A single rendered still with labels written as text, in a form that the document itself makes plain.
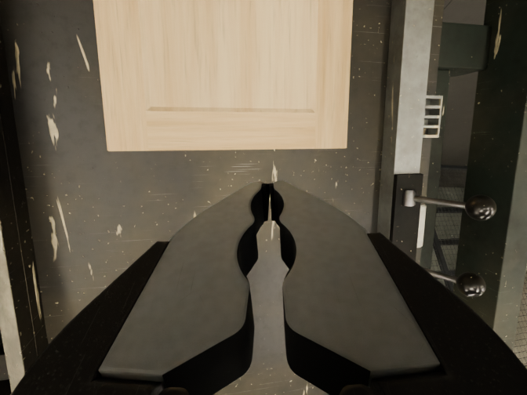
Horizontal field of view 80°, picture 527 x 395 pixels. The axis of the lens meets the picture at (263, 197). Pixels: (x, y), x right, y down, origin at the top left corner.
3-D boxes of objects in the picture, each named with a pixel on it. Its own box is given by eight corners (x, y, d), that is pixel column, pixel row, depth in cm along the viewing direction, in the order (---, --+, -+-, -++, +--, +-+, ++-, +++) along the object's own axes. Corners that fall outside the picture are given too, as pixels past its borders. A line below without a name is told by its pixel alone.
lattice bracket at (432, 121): (430, 97, 57) (443, 95, 54) (427, 137, 58) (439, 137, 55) (410, 97, 56) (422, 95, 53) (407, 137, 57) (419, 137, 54)
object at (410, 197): (408, 184, 55) (501, 194, 46) (406, 205, 56) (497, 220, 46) (397, 186, 53) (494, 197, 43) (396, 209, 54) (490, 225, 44)
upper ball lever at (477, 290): (402, 250, 58) (490, 273, 48) (401, 269, 58) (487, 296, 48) (392, 255, 55) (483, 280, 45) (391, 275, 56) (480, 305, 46)
